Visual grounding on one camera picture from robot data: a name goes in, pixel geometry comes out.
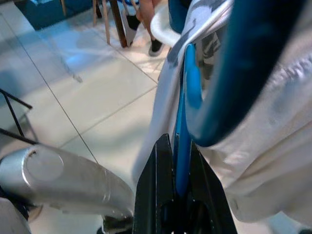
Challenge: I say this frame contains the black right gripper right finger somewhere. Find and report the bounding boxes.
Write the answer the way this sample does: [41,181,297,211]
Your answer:
[187,140,238,234]

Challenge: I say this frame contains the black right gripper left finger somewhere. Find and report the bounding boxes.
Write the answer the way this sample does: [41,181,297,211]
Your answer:
[133,133,176,234]

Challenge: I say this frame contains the white t-shirt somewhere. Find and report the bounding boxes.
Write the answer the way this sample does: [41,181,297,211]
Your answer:
[133,0,312,222]

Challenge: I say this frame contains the white shell chair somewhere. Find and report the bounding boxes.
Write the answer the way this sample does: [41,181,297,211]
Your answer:
[150,6,182,47]

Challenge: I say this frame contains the dark wooden table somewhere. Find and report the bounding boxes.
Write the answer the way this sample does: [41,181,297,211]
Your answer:
[109,0,129,48]

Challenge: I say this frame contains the person in pink shirt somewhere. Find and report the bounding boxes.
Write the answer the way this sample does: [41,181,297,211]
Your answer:
[135,0,164,57]

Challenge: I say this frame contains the teal blue furniture base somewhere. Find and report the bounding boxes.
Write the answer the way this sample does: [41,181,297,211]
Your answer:
[14,0,99,31]

